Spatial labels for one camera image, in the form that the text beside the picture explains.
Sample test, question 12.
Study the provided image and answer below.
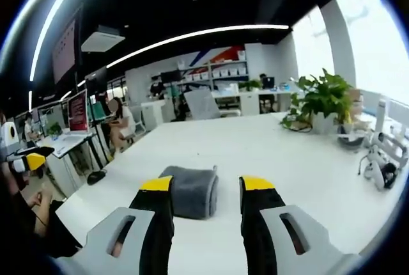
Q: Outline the grey towel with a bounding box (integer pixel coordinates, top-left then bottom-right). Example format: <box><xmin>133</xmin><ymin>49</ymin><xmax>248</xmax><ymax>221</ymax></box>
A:
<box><xmin>158</xmin><ymin>165</ymin><xmax>220</xmax><ymax>220</ymax></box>

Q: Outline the small green desk plant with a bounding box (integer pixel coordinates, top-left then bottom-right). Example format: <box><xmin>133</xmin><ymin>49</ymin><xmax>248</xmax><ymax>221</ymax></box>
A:
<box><xmin>47</xmin><ymin>122</ymin><xmax>64</xmax><ymax>138</ymax></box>

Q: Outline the white office desk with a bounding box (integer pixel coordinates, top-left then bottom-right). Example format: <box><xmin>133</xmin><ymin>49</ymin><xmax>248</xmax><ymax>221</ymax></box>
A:
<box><xmin>35</xmin><ymin>129</ymin><xmax>98</xmax><ymax>193</ymax></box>

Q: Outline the red standing sign board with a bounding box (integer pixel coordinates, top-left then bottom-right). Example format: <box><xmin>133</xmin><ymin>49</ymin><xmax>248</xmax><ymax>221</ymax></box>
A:
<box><xmin>66</xmin><ymin>88</ymin><xmax>91</xmax><ymax>134</ymax></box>

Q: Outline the black round floor object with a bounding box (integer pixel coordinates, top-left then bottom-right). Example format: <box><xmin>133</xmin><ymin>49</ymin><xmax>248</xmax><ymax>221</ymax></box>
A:
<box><xmin>86</xmin><ymin>169</ymin><xmax>108</xmax><ymax>186</ymax></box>

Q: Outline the person's black clothing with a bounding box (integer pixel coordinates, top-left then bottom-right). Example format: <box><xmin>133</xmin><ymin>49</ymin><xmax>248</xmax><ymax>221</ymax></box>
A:
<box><xmin>0</xmin><ymin>188</ymin><xmax>84</xmax><ymax>265</ymax></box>

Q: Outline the large hanging display screen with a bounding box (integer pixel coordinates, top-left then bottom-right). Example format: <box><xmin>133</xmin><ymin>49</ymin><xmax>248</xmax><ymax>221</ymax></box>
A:
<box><xmin>52</xmin><ymin>15</ymin><xmax>79</xmax><ymax>84</ymax></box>

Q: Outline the grey bowl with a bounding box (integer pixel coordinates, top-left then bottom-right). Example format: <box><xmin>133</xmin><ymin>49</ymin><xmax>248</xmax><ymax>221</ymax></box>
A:
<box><xmin>337</xmin><ymin>133</ymin><xmax>366</xmax><ymax>151</ymax></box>

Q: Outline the long ceiling light strip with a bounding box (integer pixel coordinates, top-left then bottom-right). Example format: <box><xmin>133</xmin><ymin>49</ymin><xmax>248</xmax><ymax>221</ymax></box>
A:
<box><xmin>105</xmin><ymin>24</ymin><xmax>290</xmax><ymax>70</ymax></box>
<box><xmin>29</xmin><ymin>0</ymin><xmax>92</xmax><ymax>83</ymax></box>

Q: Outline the white plant pot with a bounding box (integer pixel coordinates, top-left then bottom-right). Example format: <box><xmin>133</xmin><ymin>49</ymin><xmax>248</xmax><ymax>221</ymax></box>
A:
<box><xmin>311</xmin><ymin>112</ymin><xmax>340</xmax><ymax>135</ymax></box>

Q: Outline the ceiling air conditioner unit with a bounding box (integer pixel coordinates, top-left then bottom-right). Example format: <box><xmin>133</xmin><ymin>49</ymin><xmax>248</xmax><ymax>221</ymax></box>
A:
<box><xmin>81</xmin><ymin>24</ymin><xmax>126</xmax><ymax>54</ymax></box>

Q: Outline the green potted plant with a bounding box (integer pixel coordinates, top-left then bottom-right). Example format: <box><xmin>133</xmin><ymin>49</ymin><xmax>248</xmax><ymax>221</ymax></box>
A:
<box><xmin>280</xmin><ymin>68</ymin><xmax>356</xmax><ymax>132</ymax></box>

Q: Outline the white office chair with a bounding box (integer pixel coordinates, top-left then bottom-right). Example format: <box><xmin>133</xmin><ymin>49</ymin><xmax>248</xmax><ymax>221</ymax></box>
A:
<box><xmin>183</xmin><ymin>89</ymin><xmax>241</xmax><ymax>120</ymax></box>

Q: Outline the green shelf-side plant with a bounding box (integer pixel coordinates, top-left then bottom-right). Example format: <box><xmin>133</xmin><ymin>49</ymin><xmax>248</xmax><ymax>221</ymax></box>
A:
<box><xmin>238</xmin><ymin>79</ymin><xmax>263</xmax><ymax>93</ymax></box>

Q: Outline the white water bottle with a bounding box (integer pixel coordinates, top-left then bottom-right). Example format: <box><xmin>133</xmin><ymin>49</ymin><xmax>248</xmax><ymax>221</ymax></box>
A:
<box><xmin>374</xmin><ymin>98</ymin><xmax>387</xmax><ymax>135</ymax></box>

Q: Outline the white storage shelf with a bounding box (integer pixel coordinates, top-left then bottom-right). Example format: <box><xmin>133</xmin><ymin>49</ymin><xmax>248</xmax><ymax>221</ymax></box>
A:
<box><xmin>150</xmin><ymin>50</ymin><xmax>249</xmax><ymax>97</ymax></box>

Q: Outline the black thin cable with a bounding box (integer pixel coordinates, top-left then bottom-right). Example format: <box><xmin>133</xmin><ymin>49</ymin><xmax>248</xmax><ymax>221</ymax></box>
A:
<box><xmin>30</xmin><ymin>188</ymin><xmax>52</xmax><ymax>228</ymax></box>

